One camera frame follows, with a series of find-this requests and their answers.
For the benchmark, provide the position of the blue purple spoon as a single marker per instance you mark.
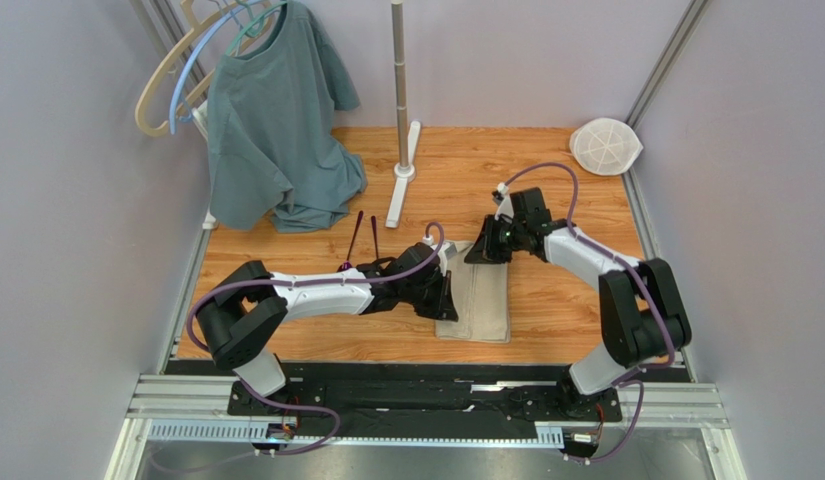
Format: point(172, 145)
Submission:
point(374, 229)

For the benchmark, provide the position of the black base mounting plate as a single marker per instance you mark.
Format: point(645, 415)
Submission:
point(434, 401)

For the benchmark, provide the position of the blue plastic hanger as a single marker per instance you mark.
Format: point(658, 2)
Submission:
point(188, 103)

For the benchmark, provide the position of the aluminium frame rail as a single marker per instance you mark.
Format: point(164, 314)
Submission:
point(204, 425)

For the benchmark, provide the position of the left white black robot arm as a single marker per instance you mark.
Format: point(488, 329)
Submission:
point(238, 317)

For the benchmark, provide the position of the teal green t-shirt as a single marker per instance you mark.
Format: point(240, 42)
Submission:
point(272, 155)

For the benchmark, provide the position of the beige cloth napkin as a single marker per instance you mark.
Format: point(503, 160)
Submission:
point(480, 297)

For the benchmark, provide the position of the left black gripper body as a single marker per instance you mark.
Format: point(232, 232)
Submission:
point(429, 300)

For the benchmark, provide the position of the beige wooden hanger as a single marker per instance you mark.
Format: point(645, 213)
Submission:
point(168, 68)

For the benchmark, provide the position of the white rack base foot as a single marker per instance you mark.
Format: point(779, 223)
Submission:
point(404, 176)

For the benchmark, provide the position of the metal garment rack pole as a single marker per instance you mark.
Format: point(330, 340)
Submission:
point(403, 166)

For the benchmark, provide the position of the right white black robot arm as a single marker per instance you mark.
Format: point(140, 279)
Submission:
point(642, 315)

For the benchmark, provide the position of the green plastic hanger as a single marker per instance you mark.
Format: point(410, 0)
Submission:
point(254, 29)

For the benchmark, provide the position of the white plastic mesh basket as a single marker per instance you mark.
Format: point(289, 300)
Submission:
point(605, 147)

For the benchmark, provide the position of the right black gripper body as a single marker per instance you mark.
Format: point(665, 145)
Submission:
point(495, 236)

